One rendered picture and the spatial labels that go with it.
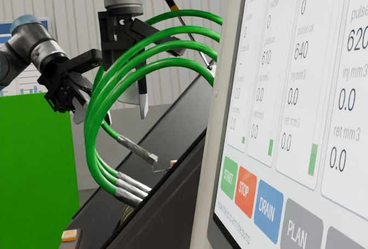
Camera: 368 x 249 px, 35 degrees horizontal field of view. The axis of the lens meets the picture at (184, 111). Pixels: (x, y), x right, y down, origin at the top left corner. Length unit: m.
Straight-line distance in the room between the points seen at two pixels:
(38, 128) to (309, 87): 4.06
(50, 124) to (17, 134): 0.24
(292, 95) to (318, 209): 0.10
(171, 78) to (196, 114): 6.30
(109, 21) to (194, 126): 0.44
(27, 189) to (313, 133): 4.12
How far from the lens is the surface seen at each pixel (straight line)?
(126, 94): 1.09
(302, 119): 0.37
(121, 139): 1.23
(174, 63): 0.87
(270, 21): 0.49
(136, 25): 1.10
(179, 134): 1.44
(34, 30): 1.39
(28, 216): 4.46
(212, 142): 0.71
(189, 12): 1.18
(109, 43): 1.08
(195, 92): 1.44
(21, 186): 4.42
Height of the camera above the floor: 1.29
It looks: 3 degrees down
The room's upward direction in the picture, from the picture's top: 6 degrees counter-clockwise
